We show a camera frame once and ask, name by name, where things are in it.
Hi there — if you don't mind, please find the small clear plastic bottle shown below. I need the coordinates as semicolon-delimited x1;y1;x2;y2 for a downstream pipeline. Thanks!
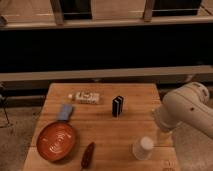
68;91;100;104

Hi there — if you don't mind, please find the blue sponge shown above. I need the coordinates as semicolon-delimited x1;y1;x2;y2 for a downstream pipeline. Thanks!
58;104;73;121

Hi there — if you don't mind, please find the wooden railing beam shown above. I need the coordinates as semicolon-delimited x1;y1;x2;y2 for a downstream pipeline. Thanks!
0;16;213;30

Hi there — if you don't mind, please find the red chili pepper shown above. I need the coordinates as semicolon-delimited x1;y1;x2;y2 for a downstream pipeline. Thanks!
81;142;95;169

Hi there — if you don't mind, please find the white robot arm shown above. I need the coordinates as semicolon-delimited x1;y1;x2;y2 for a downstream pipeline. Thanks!
153;82;213;140

